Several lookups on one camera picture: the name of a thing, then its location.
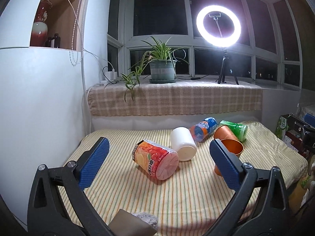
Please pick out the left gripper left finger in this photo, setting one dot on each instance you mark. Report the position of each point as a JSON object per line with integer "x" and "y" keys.
{"x": 57, "y": 202}

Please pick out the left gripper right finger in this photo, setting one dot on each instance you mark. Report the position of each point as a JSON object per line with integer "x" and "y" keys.
{"x": 259, "y": 205}

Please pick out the orange paper cup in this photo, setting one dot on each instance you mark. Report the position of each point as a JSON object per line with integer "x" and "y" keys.
{"x": 224, "y": 132}
{"x": 231, "y": 145}

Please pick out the green plastic cup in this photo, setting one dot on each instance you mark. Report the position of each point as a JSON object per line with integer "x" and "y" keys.
{"x": 239, "y": 130}

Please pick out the orange paper cup lying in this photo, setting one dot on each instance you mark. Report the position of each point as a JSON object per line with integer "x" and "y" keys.
{"x": 224, "y": 132}

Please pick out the blue orange drink cup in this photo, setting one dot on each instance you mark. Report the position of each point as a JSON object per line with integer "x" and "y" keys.
{"x": 203, "y": 129}

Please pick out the white plastic cup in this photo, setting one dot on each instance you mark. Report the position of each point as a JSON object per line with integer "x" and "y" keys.
{"x": 182, "y": 142}

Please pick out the red orange fruit cup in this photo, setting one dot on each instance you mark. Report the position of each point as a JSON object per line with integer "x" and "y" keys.
{"x": 157, "y": 161}

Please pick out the red cardboard box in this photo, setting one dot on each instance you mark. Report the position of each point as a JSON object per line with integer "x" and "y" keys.
{"x": 301, "y": 134}

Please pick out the green white carton box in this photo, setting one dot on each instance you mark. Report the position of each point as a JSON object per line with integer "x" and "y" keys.
{"x": 282, "y": 127}

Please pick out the plaid beige blanket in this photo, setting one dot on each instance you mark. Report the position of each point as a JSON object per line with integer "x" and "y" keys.
{"x": 180, "y": 98}

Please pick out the potted spider plant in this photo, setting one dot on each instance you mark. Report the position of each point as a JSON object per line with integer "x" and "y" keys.
{"x": 158, "y": 61}

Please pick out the red white vase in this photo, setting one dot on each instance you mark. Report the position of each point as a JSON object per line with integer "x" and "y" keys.
{"x": 39, "y": 27}

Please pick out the ring light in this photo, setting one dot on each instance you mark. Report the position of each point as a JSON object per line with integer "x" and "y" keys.
{"x": 216, "y": 12}

